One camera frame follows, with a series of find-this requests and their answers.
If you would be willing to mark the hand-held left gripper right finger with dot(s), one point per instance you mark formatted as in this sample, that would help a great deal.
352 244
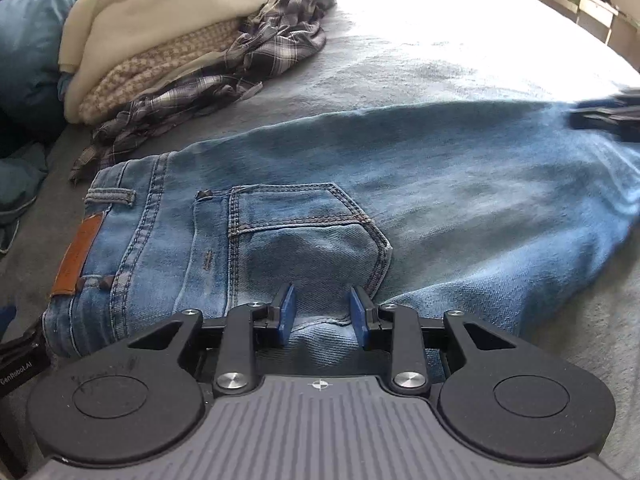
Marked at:
358 317

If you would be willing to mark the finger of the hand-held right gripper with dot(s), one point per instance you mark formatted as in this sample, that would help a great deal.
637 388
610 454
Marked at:
607 117

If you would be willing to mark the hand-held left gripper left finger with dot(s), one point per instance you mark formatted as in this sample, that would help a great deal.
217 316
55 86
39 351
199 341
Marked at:
286 317

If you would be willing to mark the blue denim jeans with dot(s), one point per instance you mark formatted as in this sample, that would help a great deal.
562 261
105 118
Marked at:
450 185

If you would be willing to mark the white shelf unit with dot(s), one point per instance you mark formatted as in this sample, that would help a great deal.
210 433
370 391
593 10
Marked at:
595 10

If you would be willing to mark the grey fleece blanket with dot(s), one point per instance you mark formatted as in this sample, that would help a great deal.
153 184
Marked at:
450 50

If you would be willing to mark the grey plaid shirt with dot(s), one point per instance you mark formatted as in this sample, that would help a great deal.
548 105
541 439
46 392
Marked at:
280 45

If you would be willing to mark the beige knit sweater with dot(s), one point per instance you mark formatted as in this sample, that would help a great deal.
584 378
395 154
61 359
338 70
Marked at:
150 70

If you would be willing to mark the cream sweater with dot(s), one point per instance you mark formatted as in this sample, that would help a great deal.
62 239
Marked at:
165 5

